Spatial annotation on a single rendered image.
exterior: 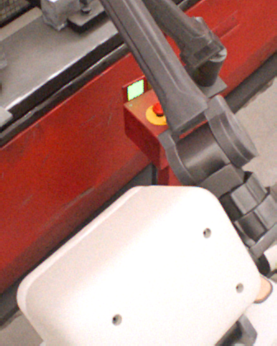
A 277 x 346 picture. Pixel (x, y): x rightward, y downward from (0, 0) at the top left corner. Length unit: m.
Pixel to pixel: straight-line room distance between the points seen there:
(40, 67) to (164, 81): 0.72
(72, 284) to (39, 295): 0.05
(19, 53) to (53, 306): 1.07
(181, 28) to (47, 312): 0.74
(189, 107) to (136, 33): 0.13
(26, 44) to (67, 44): 0.11
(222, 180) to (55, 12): 0.90
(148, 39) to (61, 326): 0.44
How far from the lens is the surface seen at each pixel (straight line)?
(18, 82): 1.46
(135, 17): 0.84
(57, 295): 0.55
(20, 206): 1.67
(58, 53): 1.52
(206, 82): 1.39
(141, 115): 1.47
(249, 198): 0.77
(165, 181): 1.71
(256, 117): 2.57
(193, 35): 1.20
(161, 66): 0.81
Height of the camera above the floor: 1.86
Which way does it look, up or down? 51 degrees down
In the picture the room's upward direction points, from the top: 3 degrees counter-clockwise
